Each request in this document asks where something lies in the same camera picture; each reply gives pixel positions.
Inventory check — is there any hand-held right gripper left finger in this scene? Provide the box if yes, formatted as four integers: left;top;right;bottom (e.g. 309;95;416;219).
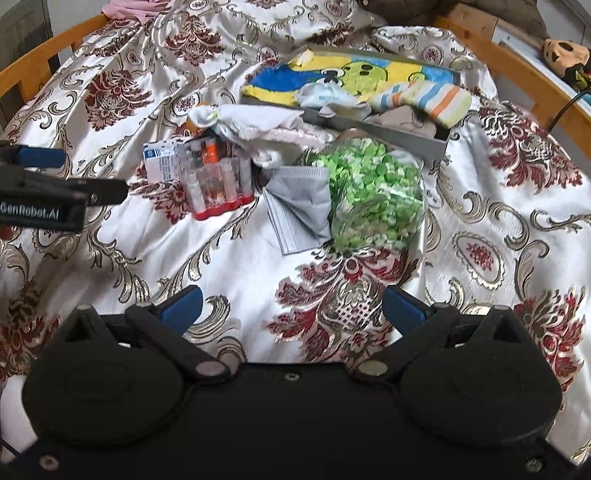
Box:
60;286;232;384

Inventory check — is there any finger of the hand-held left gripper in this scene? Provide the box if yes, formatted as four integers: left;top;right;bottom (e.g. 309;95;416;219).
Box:
0;142;68;169
69;178;130;207

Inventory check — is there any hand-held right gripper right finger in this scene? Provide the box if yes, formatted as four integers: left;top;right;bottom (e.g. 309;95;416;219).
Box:
353;284;534;384

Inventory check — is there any white sock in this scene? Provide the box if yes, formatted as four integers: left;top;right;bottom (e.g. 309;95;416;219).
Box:
187;104;220;137

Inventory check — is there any grey box with cartoon lining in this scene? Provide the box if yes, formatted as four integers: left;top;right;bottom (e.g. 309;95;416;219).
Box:
240;44;462;167

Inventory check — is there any pastel striped sock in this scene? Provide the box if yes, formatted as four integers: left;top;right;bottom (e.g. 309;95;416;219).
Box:
369;80;474;130

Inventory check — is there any blue white medicine box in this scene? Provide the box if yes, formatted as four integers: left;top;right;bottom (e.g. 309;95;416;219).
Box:
142;141;185;183

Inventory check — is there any floral satin bedspread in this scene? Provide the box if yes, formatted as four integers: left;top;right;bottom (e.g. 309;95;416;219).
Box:
0;0;591;462

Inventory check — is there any clear tube pack red base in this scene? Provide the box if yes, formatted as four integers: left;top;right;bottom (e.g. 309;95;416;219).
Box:
182;134;257;222

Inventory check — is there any bag of green beads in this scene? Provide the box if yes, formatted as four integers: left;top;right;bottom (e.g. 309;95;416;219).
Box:
305;136;426;252

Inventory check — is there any grey cabinet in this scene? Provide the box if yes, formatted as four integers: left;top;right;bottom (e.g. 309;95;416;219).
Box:
0;0;58;121

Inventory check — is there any grey face mask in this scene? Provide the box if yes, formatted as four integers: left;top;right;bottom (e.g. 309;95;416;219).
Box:
263;166;333;257

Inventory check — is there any white pink cloth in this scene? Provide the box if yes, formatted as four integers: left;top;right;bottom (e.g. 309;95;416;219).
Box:
215;104;338;167

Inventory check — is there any pink bed sheet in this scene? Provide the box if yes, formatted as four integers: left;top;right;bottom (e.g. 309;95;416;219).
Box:
102;0;174;21

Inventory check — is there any white panel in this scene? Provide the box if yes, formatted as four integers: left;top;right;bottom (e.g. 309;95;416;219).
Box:
492;16;591;107

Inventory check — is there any spotted beige plush toy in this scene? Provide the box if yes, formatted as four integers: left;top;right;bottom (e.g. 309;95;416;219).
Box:
540;39;591;90

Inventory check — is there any brown quilted jacket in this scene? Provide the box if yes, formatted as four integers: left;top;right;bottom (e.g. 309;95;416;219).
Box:
355;0;550;38

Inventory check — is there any black cable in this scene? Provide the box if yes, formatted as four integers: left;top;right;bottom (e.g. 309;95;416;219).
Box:
547;90;591;134

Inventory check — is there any wooden bed frame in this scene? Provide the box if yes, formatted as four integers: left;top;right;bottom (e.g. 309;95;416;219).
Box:
0;14;591;153

